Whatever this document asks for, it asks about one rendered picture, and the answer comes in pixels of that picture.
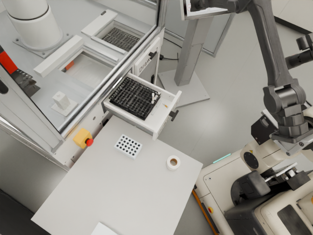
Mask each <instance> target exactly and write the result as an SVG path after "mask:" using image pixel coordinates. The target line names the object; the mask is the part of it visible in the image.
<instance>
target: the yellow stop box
mask: <svg viewBox="0 0 313 235"><path fill-rule="evenodd" d="M91 138H92V136H91V134H90V132H89V131H87V130H86V129H84V128H81V130H80V131H79V132H78V133H77V134H76V136H75V137H74V138H73V141H74V142H75V143H76V145H77V146H79V147H81V148H82V149H84V148H85V146H86V145H87V143H86V142H87V140H88V139H91Z"/></svg>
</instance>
